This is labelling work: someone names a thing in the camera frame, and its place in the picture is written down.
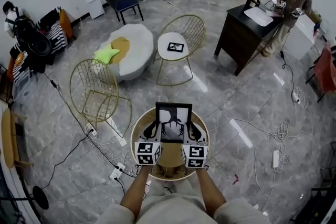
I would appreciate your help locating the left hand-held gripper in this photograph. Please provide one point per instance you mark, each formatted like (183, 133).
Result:
(147, 152)

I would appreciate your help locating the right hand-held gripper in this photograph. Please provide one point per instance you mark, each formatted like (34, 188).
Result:
(195, 156)

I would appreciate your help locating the black framed deer picture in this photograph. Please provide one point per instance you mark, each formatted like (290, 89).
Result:
(173, 112)

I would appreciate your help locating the person's left forearm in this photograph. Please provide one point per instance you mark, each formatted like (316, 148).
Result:
(136, 191)

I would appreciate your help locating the person's right forearm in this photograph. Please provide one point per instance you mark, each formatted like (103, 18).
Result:
(210, 191)

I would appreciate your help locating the round glass coffee table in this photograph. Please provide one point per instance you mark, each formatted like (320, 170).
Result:
(170, 157)

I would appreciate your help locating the white power strip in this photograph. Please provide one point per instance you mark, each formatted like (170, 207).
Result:
(91, 131)
(118, 170)
(296, 97)
(275, 158)

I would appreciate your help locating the small red plastic piece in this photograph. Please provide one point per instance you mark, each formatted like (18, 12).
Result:
(235, 179)

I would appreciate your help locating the person's grey shirt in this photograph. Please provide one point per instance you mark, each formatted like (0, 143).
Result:
(178, 211)

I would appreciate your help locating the white egg shaped ottoman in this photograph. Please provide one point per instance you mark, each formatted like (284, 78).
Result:
(136, 47)

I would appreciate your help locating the white round seat cushion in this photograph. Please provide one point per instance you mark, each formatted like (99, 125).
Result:
(164, 44)

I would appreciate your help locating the green star pillow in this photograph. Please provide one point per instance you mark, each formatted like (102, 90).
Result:
(106, 53)

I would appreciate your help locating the dark wooden washstand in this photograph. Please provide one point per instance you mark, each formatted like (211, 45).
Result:
(239, 36)

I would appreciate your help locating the dark chair with blue seat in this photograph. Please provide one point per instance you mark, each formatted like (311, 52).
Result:
(126, 4)

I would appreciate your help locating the white basin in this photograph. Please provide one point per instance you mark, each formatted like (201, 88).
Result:
(258, 17)

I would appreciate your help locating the black white striped sofa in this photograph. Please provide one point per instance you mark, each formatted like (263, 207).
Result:
(59, 31)

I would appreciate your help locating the clear plastic storage box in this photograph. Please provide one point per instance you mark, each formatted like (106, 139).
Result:
(23, 86)

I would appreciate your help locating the oval light wooden bench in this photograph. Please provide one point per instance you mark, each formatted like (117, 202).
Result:
(8, 139)

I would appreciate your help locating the orange folding chair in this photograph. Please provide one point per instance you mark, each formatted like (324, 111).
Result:
(325, 70)

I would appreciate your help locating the black metal rack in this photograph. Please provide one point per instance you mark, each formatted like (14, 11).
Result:
(325, 199)

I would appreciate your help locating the yellow round pillow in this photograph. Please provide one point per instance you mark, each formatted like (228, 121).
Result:
(19, 59)

